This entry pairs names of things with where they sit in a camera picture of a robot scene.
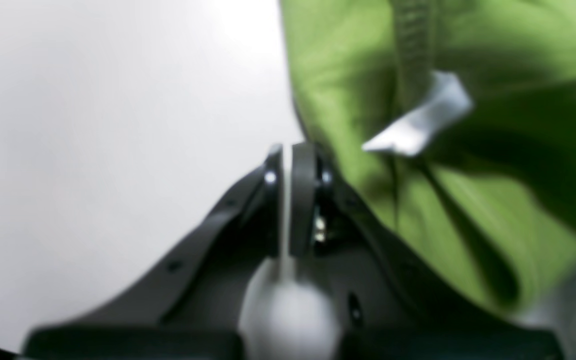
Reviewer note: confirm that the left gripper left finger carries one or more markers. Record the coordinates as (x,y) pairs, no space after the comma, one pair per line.
(272,199)

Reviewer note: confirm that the green T-shirt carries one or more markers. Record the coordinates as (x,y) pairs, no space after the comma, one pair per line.
(490,203)

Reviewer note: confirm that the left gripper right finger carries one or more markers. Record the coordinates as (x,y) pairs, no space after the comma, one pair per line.
(302,198)

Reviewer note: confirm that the white ID label tag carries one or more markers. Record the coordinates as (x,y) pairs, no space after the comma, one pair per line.
(446,103)

